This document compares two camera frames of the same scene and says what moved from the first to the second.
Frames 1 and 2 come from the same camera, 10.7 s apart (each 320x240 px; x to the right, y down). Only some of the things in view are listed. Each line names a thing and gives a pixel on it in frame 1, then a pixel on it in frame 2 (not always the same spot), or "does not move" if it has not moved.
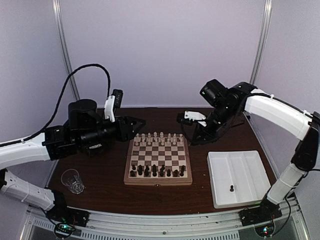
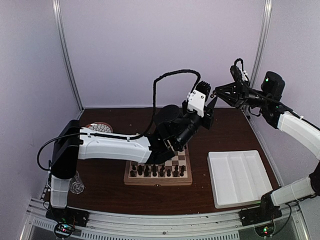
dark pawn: x=154 y=170 does not move
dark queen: x=146 y=172 does not move
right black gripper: x=209 y=136 → x=241 y=93
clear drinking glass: x=70 y=178 does not move
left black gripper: x=125 y=134 → x=209 y=111
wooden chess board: x=158 y=160 does not move
